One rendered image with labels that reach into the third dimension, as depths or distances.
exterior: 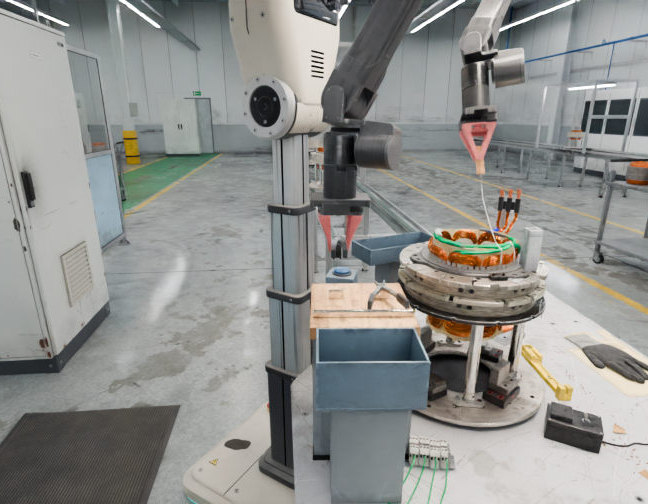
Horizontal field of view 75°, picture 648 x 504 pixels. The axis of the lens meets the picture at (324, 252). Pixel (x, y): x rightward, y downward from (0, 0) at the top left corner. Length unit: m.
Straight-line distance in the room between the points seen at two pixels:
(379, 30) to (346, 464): 0.68
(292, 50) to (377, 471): 0.87
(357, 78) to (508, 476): 0.74
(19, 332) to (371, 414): 2.43
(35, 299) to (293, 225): 1.88
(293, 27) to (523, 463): 1.01
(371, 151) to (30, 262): 2.26
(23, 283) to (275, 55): 2.06
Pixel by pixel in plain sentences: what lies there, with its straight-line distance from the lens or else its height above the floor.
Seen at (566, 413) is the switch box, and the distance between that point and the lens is 1.03.
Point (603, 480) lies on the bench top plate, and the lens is 1.00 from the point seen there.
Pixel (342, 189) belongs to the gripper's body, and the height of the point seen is 1.29.
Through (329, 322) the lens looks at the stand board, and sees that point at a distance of 0.75.
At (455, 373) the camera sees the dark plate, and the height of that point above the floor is 0.78.
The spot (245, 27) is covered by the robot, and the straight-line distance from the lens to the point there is 1.10.
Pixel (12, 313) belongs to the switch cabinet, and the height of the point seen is 0.39.
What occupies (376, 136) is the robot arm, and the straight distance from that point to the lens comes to 0.67.
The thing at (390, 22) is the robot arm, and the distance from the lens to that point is 0.71.
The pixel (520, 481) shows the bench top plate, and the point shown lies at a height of 0.78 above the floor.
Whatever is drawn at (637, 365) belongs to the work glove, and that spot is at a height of 0.80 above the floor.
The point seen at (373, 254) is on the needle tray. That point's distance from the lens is 1.14.
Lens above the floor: 1.41
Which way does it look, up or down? 18 degrees down
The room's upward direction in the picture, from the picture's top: straight up
